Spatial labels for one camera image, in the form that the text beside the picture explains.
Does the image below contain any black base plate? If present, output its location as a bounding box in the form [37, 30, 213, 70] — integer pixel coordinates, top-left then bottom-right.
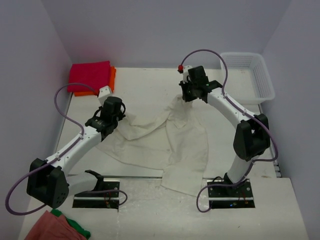
[207, 180, 256, 209]
[72, 178, 120, 210]

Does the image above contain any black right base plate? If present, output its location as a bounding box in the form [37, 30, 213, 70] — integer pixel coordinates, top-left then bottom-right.
[207, 180, 256, 209]

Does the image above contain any folded orange t shirt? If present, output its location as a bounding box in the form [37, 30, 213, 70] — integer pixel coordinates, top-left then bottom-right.
[74, 66, 117, 97]

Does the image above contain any salmon pink cloth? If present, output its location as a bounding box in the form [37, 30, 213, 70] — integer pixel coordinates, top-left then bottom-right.
[24, 210, 86, 240]

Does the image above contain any white t shirt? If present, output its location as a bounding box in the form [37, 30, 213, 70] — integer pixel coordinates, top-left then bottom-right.
[97, 95, 209, 196]

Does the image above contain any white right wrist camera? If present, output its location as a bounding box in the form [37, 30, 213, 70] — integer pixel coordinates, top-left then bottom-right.
[177, 64, 192, 83]

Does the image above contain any white plastic basket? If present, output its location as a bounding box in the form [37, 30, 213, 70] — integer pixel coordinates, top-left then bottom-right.
[221, 52, 275, 105]

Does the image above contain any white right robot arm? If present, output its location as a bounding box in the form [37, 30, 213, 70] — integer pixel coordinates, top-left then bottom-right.
[178, 65, 271, 197]

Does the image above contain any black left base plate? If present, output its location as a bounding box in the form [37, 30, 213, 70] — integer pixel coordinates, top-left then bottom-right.
[72, 178, 120, 210]

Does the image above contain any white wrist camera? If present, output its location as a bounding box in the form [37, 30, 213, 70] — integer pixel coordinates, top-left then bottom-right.
[177, 64, 192, 83]
[97, 86, 113, 106]

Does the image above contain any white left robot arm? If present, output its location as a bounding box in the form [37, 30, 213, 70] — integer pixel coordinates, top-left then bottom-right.
[26, 96, 126, 209]

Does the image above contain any green cloth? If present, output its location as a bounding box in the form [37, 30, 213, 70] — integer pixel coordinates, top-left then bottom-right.
[50, 209, 91, 240]

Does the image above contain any folded pink t shirt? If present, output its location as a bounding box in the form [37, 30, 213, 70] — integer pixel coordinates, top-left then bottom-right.
[68, 61, 111, 91]

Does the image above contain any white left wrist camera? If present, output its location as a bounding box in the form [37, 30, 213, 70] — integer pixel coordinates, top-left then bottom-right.
[97, 86, 113, 106]

